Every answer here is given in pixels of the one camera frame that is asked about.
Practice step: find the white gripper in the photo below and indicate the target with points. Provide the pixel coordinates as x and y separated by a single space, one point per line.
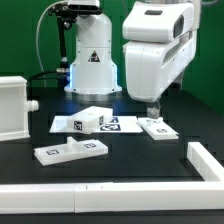
153 60

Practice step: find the white door panel with knob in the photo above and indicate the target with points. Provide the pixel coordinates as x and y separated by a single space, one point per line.
72 150

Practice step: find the white cabinet box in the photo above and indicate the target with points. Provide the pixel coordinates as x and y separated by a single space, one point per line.
14 108

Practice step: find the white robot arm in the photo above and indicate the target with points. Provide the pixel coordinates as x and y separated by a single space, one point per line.
93 74

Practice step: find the white flat top panel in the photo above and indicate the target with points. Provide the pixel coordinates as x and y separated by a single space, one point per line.
118 124

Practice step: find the small white block part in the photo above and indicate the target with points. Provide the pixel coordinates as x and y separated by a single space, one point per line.
89 119

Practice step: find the white front fence rail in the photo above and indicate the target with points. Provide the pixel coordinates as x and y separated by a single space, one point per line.
110 197

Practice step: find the black camera stand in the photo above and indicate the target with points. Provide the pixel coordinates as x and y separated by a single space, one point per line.
65 19

